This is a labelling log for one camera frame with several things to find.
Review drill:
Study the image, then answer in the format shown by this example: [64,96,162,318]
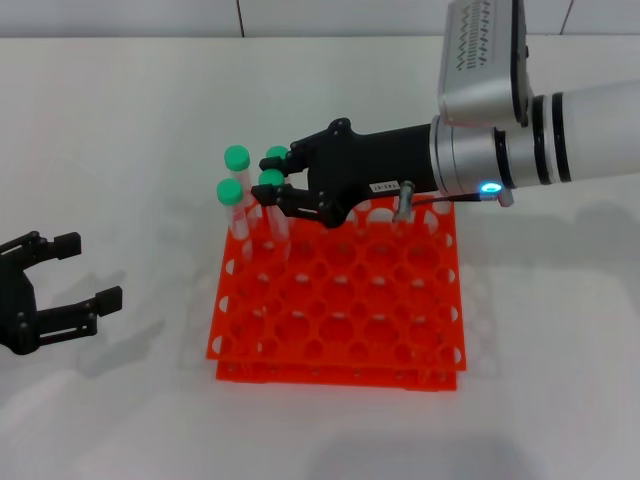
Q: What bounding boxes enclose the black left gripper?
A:
[0,230,125,357]

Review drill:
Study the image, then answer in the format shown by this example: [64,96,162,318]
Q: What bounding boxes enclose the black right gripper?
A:
[250,117,439,229]

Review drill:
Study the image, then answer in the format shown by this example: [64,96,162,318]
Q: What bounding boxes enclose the orange test tube rack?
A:
[204,192,469,392]

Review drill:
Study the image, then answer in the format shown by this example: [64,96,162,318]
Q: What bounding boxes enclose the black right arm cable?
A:
[392,179,516,222]

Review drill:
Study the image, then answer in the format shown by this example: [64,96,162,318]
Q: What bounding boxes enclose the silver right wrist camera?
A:
[437,0,534,132]

